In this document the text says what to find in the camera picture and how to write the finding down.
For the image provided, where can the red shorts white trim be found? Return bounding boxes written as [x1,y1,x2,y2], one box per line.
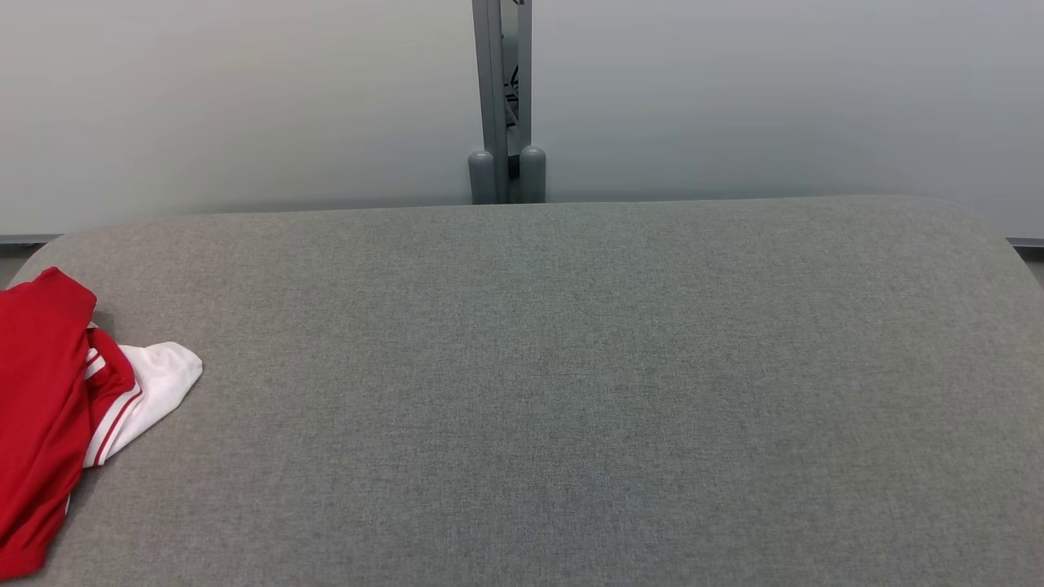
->
[0,267,136,580]

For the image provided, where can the grey cylindrical post foot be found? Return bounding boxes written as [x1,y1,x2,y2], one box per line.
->
[468,149,497,205]
[520,145,547,204]

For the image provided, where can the grey metal partition post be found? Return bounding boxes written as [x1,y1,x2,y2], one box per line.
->
[471,0,533,205]

